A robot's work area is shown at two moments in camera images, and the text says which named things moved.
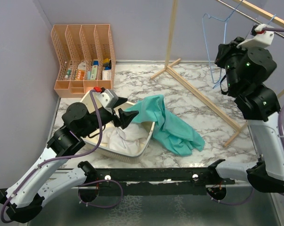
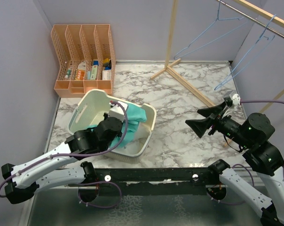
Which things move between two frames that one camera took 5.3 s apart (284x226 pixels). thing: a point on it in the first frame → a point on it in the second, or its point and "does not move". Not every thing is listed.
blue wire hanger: x=225 y=20 → x=217 y=20
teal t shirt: x=173 y=132 → x=135 y=116
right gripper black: x=226 y=49 → x=217 y=114
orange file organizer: x=85 y=59 does not move
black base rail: x=177 y=181 does not move
